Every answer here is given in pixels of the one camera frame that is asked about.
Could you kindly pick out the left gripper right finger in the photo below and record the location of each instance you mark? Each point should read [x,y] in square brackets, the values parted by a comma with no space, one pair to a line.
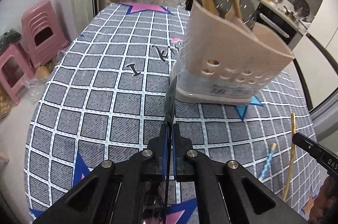
[179,145]

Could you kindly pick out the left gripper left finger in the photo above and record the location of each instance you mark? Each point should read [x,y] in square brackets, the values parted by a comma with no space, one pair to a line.
[162,150]

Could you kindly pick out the grey translucent plastic spoon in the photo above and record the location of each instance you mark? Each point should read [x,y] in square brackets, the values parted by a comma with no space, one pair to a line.
[169,112]

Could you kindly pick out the wooden chopstick on table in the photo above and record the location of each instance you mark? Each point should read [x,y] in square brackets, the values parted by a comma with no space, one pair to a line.
[291,160]

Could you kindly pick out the blue patterned chopstick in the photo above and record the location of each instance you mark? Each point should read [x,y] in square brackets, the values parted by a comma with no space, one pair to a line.
[267,162]

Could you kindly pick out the grey checked tablecloth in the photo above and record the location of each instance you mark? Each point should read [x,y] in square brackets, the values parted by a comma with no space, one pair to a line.
[105,100]

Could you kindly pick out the beige plastic utensil holder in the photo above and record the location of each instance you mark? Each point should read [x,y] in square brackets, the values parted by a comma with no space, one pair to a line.
[223,61]

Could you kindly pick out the black built-in oven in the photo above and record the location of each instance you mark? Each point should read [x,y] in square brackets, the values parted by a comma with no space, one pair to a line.
[275,22]

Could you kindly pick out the tall pink plastic stool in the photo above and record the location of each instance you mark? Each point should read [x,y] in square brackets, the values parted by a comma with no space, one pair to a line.
[43,33]

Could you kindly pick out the short pink plastic stool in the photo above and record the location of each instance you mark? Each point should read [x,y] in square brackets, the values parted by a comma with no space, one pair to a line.
[15,67]

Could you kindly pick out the bag of yellow food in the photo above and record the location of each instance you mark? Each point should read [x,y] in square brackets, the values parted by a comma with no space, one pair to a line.
[5,103]

